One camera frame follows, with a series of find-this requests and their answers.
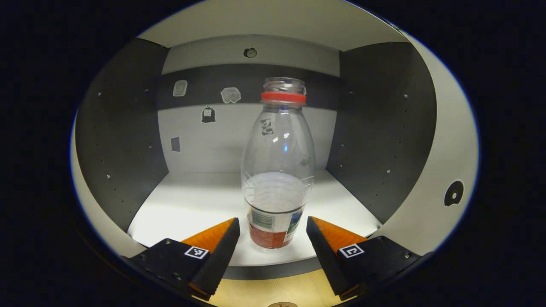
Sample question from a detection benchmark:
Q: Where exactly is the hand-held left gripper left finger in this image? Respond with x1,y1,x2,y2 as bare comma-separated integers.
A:
124,217,241,301

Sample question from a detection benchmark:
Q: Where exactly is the white cabinet door with cat sticker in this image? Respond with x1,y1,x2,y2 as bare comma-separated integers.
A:
382,32,479,256

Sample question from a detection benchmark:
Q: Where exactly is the clear plastic bottle red label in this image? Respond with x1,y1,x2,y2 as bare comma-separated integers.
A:
241,77,316,250

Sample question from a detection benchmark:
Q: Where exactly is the white cabinet shelf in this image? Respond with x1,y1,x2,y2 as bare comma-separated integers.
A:
127,170,383,267
139,0,406,52

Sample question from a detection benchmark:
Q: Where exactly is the white cabinet with dark sides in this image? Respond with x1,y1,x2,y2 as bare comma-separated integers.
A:
75,34,438,282

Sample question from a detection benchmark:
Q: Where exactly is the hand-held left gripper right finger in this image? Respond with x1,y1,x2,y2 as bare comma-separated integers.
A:
306,216,427,301

